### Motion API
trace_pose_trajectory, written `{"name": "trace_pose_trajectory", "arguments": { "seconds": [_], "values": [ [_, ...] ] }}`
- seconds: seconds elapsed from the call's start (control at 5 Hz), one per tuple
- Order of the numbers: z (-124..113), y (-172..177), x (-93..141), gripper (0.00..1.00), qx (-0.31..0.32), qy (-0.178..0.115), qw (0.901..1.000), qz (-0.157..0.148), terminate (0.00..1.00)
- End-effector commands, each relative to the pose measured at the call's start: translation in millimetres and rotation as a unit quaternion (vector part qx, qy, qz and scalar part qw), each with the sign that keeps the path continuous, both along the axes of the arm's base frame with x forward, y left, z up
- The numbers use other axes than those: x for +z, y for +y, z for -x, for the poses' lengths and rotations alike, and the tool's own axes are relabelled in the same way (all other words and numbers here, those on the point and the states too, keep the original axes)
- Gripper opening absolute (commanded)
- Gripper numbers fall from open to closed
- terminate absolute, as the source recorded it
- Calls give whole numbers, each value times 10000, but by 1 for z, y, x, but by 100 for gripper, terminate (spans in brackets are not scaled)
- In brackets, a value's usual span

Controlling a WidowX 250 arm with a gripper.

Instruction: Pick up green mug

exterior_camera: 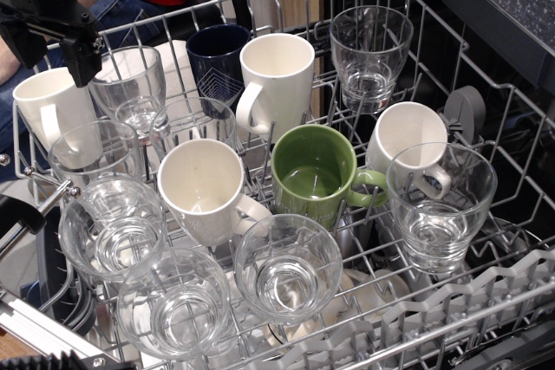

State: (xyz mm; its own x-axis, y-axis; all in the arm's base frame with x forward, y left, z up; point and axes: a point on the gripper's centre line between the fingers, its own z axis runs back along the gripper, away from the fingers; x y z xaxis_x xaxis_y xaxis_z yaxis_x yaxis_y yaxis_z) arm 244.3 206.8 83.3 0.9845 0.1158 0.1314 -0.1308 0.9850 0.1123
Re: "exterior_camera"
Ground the clear glass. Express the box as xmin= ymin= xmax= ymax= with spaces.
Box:
xmin=233 ymin=214 xmax=343 ymax=326
xmin=387 ymin=142 xmax=498 ymax=275
xmin=48 ymin=120 xmax=143 ymax=188
xmin=88 ymin=46 xmax=166 ymax=138
xmin=330 ymin=5 xmax=414 ymax=114
xmin=149 ymin=97 xmax=237 ymax=159
xmin=59 ymin=176 xmax=167 ymax=283
xmin=117 ymin=248 xmax=231 ymax=360

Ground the white mug far left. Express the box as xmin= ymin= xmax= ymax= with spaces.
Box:
xmin=13 ymin=68 xmax=96 ymax=152

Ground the clear glass left middle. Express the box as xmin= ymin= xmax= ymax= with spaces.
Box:
xmin=48 ymin=120 xmax=143 ymax=188

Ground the clear glass back left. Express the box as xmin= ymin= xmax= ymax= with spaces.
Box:
xmin=88 ymin=46 xmax=166 ymax=138

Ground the grey zigzag cup shelf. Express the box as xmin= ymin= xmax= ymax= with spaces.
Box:
xmin=247 ymin=250 xmax=554 ymax=369

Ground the clear glass front right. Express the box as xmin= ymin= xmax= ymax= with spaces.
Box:
xmin=387 ymin=142 xmax=498 ymax=275

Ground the clear glass back right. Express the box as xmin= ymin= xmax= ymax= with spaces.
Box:
xmin=330 ymin=5 xmax=414 ymax=114

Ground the clear glass front bottom left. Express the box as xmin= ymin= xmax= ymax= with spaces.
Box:
xmin=117 ymin=248 xmax=231 ymax=360

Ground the tall white mug centre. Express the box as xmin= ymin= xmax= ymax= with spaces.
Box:
xmin=236 ymin=33 xmax=315 ymax=143

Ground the white mug front centre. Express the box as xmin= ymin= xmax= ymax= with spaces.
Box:
xmin=157 ymin=139 xmax=271 ymax=247

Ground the white mug right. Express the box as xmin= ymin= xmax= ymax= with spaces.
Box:
xmin=365 ymin=102 xmax=452 ymax=199

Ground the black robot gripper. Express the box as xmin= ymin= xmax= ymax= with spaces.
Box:
xmin=1 ymin=0 xmax=103 ymax=88

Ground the grey plastic rack clip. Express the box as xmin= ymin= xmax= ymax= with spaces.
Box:
xmin=441 ymin=86 xmax=486 ymax=144

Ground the dark speckled countertop edge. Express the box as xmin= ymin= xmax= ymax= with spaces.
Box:
xmin=407 ymin=0 xmax=555 ymax=94

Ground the green ceramic mug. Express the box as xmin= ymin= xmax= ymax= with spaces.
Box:
xmin=271 ymin=124 xmax=389 ymax=229

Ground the dark blue patterned mug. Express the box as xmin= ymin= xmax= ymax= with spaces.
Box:
xmin=186 ymin=23 xmax=251 ymax=111

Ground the clear glass front centre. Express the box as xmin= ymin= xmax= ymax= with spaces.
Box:
xmin=233 ymin=214 xmax=343 ymax=326

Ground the clear glass centre back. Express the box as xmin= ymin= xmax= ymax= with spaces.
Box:
xmin=149 ymin=97 xmax=237 ymax=159

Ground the black clamp with metal screw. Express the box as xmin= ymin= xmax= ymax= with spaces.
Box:
xmin=1 ymin=167 xmax=82 ymax=259

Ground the metal wire dishwasher rack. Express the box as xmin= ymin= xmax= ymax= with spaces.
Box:
xmin=11 ymin=0 xmax=555 ymax=370

